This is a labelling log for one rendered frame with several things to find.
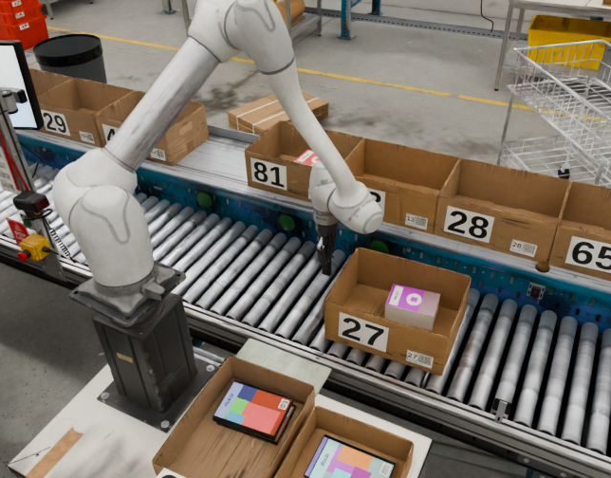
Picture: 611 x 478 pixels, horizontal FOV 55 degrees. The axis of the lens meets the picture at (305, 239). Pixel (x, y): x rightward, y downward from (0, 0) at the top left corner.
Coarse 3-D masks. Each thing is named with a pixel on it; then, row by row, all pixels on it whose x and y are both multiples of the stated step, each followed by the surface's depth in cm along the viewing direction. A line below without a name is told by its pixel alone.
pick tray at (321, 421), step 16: (320, 416) 161; (336, 416) 158; (304, 432) 156; (320, 432) 163; (336, 432) 162; (352, 432) 159; (368, 432) 156; (384, 432) 153; (304, 448) 159; (368, 448) 158; (384, 448) 156; (400, 448) 153; (288, 464) 150; (304, 464) 155; (400, 464) 155
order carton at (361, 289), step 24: (360, 264) 206; (384, 264) 201; (408, 264) 196; (336, 288) 190; (360, 288) 209; (384, 288) 207; (432, 288) 198; (456, 288) 193; (336, 312) 182; (360, 312) 177; (384, 312) 199; (456, 312) 198; (336, 336) 189; (408, 336) 174; (432, 336) 170
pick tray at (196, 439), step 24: (240, 360) 173; (216, 384) 171; (264, 384) 175; (288, 384) 169; (192, 408) 160; (216, 408) 170; (312, 408) 168; (192, 432) 164; (216, 432) 164; (240, 432) 163; (288, 432) 153; (168, 456) 154; (192, 456) 158; (216, 456) 158; (240, 456) 158; (264, 456) 158
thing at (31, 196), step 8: (24, 192) 205; (32, 192) 204; (16, 200) 202; (24, 200) 201; (32, 200) 200; (40, 200) 201; (16, 208) 205; (24, 208) 202; (32, 208) 200; (40, 208) 201; (32, 216) 206
